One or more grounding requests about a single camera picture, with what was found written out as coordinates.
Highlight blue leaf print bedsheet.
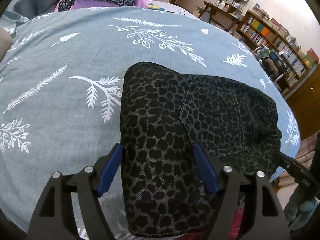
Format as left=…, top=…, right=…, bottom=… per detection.
left=1, top=7, right=300, bottom=239

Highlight blue office chair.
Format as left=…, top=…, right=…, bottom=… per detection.
left=252, top=45, right=289, bottom=87

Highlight grey-brown pillow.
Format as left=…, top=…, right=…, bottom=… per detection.
left=0, top=27, right=14, bottom=61

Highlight dark leopard print pants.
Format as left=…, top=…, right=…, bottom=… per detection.
left=120, top=62, right=282, bottom=237

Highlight wooden wall shelf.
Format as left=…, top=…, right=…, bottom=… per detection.
left=196, top=0, right=250, bottom=32

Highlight wooden cabinet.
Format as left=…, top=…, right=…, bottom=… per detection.
left=286, top=65, right=320, bottom=141

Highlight wooden bookshelf with books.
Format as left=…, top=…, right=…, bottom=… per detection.
left=236, top=9, right=319, bottom=95

